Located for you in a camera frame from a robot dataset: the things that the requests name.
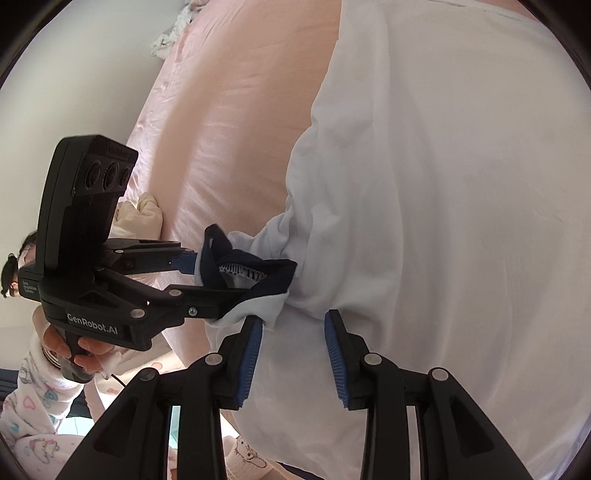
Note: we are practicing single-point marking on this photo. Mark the person's left hand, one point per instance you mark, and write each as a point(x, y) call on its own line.
point(51, 337)

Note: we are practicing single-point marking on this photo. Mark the white T-shirt with navy collar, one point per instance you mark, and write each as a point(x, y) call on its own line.
point(438, 230)

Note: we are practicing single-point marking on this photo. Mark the person's head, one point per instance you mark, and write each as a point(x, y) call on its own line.
point(14, 277)

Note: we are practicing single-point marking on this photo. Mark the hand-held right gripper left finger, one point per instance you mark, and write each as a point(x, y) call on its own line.
point(249, 364)

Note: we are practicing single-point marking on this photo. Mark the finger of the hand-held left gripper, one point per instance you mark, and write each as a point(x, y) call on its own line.
point(187, 265)
point(198, 302)

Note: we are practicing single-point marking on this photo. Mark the bed with pink sheet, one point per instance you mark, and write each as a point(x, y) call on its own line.
point(240, 115)

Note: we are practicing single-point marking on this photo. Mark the person's left forearm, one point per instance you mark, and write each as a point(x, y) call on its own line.
point(32, 397)

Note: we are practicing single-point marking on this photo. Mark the white crumpled cloth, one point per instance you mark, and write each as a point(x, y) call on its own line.
point(171, 34)

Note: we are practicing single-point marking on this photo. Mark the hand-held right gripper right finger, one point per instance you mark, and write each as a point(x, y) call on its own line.
point(334, 364)

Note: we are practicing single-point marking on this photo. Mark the cream plush cushion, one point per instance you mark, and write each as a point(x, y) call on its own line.
point(141, 217)

